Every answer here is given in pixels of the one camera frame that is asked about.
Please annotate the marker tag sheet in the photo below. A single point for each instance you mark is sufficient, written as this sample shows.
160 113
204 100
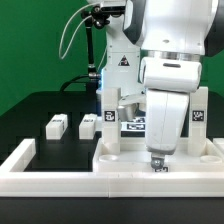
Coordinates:
136 125

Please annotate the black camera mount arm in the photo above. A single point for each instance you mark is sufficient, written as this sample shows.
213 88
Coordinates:
114 73

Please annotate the white U-shaped fence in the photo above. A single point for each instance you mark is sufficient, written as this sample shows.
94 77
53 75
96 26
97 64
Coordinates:
127 175

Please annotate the white desk top tray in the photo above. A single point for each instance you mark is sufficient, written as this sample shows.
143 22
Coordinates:
134 157

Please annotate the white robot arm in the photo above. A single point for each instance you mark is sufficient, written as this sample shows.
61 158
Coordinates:
173 32

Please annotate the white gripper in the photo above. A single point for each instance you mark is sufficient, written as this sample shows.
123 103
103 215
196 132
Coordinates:
165 116

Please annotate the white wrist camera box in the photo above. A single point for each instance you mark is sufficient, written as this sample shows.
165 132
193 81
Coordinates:
170 75

